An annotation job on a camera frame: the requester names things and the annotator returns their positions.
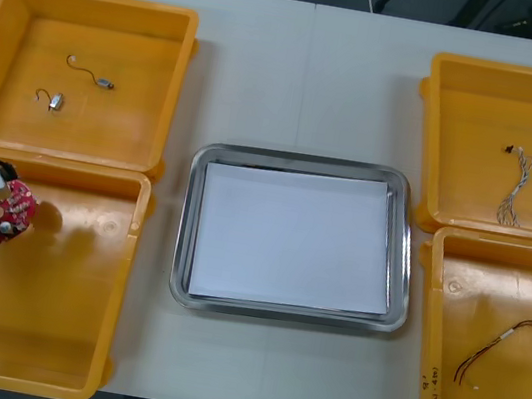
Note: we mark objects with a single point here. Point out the white paper sheet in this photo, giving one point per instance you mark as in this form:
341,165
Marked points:
290,239

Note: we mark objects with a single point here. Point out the steel tray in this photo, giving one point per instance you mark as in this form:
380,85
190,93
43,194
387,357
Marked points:
185,247

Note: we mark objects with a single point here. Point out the round red circuit board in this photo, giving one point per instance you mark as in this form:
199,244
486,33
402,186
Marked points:
15,215

